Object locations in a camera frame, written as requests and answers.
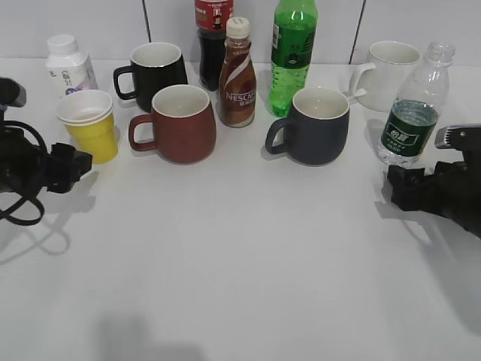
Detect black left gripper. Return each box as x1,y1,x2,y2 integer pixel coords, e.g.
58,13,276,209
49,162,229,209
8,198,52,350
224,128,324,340
1,122,92,196

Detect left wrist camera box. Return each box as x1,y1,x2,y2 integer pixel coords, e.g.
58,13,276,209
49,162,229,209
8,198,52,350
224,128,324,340
0,77,26,111

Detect red ceramic mug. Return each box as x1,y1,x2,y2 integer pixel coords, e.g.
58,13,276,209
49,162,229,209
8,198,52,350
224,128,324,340
129,84,216,164

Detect clear water bottle green label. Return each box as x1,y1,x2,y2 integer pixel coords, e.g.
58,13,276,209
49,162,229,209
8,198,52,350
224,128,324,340
377,42,455,168

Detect white ceramic mug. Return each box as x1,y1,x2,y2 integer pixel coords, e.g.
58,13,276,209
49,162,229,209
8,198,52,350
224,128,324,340
348,41,422,112

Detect brown Nescafe coffee bottle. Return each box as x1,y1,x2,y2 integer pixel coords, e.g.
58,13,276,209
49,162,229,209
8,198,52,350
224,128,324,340
219,17,256,128

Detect dark blue ceramic mug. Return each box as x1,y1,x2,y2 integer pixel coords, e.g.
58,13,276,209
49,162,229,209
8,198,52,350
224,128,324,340
265,86,350,165

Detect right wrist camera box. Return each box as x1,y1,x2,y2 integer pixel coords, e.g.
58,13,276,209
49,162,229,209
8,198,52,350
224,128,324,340
434,123,480,152

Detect black ceramic mug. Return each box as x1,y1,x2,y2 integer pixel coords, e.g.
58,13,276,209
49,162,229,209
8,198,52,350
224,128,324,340
113,42,188,113

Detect green soda bottle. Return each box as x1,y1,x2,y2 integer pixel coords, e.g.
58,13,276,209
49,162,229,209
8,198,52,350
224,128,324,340
268,0,318,117

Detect dark cola bottle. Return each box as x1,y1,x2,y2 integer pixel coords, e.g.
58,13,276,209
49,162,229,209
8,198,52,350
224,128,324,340
195,0,234,91

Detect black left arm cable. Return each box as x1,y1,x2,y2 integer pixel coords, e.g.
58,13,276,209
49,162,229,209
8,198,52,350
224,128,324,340
0,120,48,227

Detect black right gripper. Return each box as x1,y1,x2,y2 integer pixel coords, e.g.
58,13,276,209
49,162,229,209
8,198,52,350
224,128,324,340
387,150,480,238

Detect white yogurt drink bottle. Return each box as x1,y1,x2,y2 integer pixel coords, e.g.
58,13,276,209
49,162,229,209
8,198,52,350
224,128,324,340
46,34,98,99

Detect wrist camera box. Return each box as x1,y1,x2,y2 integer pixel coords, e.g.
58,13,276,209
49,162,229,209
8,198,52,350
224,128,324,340
434,123,480,152
0,77,26,111

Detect yellow paper cup stack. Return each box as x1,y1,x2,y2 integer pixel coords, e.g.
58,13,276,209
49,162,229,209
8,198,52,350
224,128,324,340
56,89,118,164

